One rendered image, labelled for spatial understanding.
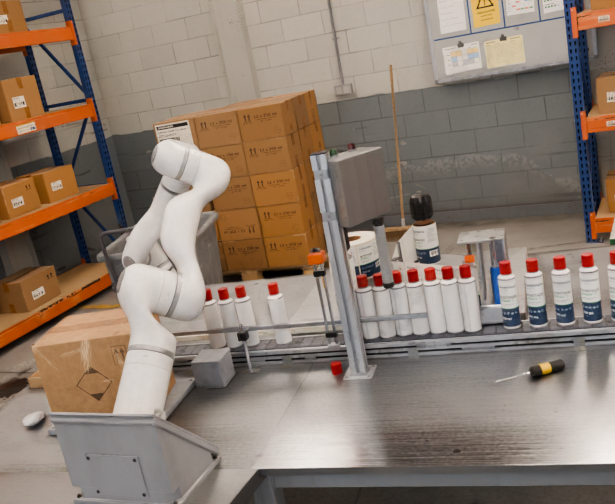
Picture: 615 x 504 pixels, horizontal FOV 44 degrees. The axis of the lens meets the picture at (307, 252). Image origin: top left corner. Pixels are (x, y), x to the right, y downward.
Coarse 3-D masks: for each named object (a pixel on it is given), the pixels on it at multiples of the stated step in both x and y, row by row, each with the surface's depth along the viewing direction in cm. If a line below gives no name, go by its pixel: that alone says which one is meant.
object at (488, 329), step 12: (492, 324) 233; (528, 324) 228; (552, 324) 224; (576, 324) 221; (600, 324) 218; (612, 324) 217; (312, 336) 251; (324, 336) 249; (396, 336) 238; (408, 336) 236; (420, 336) 234; (432, 336) 233; (444, 336) 231; (456, 336) 229; (468, 336) 228; (180, 348) 263; (192, 348) 261; (204, 348) 259; (240, 348) 253; (252, 348) 251; (264, 348) 249; (276, 348) 247; (288, 348) 246
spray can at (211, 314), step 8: (208, 288) 253; (208, 296) 252; (208, 304) 251; (216, 304) 253; (208, 312) 252; (216, 312) 253; (208, 320) 253; (216, 320) 253; (208, 328) 254; (216, 328) 254; (216, 336) 254; (224, 336) 258; (216, 344) 255; (224, 344) 256
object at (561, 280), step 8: (560, 256) 218; (560, 264) 217; (552, 272) 219; (560, 272) 217; (568, 272) 217; (552, 280) 220; (560, 280) 217; (568, 280) 217; (560, 288) 218; (568, 288) 218; (560, 296) 219; (568, 296) 218; (560, 304) 220; (568, 304) 219; (560, 312) 220; (568, 312) 220; (560, 320) 221; (568, 320) 220
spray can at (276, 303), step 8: (272, 288) 244; (272, 296) 245; (280, 296) 245; (272, 304) 245; (280, 304) 245; (272, 312) 246; (280, 312) 245; (272, 320) 248; (280, 320) 246; (288, 328) 248; (280, 336) 248; (288, 336) 248; (280, 344) 249
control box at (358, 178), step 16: (336, 160) 209; (352, 160) 211; (368, 160) 214; (336, 176) 210; (352, 176) 211; (368, 176) 215; (384, 176) 219; (336, 192) 212; (352, 192) 212; (368, 192) 216; (384, 192) 219; (336, 208) 214; (352, 208) 212; (368, 208) 216; (384, 208) 220; (352, 224) 213
